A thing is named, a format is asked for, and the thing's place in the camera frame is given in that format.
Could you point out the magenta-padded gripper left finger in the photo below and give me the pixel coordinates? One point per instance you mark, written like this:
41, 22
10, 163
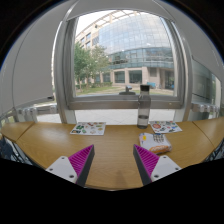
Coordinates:
66, 168

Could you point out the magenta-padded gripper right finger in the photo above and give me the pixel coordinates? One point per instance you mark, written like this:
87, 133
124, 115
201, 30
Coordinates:
160, 166

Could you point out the white sticker sheet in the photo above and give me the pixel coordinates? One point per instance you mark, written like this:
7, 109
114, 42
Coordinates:
88, 128
165, 127

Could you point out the clear grey water bottle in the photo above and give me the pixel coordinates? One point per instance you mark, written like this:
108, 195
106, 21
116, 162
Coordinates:
143, 106

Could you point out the white radiator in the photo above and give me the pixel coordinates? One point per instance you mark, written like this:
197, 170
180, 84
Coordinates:
33, 113
205, 108

